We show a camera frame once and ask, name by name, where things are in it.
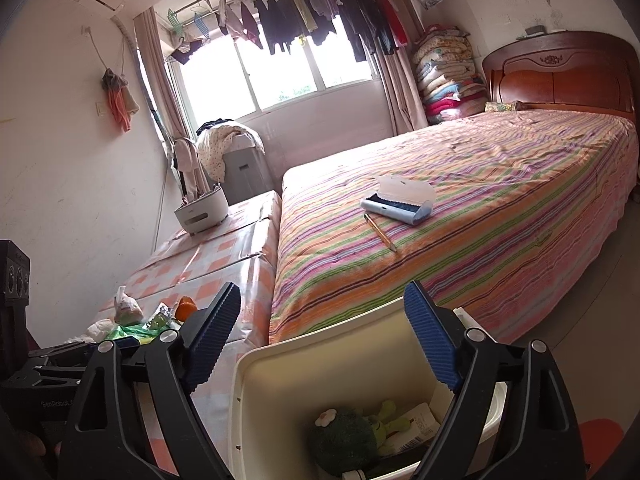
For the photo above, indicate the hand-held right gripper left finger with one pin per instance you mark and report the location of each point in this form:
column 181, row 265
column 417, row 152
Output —
column 212, row 335

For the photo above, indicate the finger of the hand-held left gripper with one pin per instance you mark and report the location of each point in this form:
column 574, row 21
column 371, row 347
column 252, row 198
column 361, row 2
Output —
column 62, row 374
column 90, row 347

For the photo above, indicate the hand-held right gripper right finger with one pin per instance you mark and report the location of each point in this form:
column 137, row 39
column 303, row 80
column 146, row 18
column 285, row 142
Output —
column 432, row 335

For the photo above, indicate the green plastic bag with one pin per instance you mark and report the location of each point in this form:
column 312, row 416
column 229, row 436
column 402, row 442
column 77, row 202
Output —
column 132, row 332

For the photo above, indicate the white and blue carton box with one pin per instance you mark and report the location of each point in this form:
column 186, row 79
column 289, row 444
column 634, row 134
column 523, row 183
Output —
column 415, row 425

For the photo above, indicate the cream plastic bin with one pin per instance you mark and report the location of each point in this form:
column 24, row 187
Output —
column 300, row 375

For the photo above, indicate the green broccoli plush toy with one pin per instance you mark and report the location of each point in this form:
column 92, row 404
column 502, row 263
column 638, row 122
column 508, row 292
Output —
column 345, row 440

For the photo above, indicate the person's left hand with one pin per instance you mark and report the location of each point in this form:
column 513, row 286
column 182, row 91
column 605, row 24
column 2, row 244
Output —
column 40, row 449

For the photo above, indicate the orange peel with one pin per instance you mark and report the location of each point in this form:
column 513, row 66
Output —
column 185, row 309

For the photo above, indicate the knotted clear plastic bag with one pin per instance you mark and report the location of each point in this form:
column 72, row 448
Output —
column 127, row 310

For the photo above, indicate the silver foil wrapper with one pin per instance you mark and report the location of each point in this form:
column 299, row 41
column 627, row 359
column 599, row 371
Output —
column 161, row 317

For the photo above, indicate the orange checkered tablecloth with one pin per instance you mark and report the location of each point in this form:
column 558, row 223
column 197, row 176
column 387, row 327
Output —
column 200, row 260

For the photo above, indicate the yellow pencil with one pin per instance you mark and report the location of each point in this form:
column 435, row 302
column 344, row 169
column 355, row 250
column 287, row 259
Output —
column 380, row 232

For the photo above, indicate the white utensil holder box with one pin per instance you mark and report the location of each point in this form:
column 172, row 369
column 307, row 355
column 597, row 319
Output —
column 200, row 212

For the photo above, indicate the striped bed blanket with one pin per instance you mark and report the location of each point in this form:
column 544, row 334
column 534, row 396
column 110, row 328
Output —
column 475, row 210

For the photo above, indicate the pale blue pencil case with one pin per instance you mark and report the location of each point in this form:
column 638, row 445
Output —
column 400, row 202

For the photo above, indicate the grey standing appliance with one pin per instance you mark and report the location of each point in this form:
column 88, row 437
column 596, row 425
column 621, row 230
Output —
column 247, row 175

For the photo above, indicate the garment on hanger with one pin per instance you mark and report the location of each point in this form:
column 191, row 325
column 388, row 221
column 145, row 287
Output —
column 187, row 165

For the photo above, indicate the polka-dot cloth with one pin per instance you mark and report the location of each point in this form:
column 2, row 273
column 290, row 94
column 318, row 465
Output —
column 222, row 147

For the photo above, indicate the red plastic stool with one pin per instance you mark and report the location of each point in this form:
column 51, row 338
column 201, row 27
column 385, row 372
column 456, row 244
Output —
column 600, row 450

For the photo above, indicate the floral patterned cloth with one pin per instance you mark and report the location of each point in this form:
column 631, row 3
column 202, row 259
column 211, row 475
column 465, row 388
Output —
column 502, row 107

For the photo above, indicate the beige curtain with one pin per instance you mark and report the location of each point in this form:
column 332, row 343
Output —
column 160, row 85
column 400, row 85

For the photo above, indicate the stack of folded quilts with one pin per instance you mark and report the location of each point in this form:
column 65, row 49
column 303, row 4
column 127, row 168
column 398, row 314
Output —
column 447, row 75

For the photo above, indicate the window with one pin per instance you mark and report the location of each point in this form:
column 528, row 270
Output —
column 280, row 80

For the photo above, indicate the wooden bed headboard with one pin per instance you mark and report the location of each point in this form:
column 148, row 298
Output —
column 560, row 75

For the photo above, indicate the small grey object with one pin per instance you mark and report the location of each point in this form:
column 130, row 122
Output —
column 535, row 31

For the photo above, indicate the row of hanging clothes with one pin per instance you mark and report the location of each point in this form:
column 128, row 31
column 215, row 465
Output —
column 325, row 10

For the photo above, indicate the white wall switch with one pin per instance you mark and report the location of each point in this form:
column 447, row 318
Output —
column 101, row 109

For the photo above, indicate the orange cloth on wall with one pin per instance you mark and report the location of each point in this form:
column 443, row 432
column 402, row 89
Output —
column 120, row 100

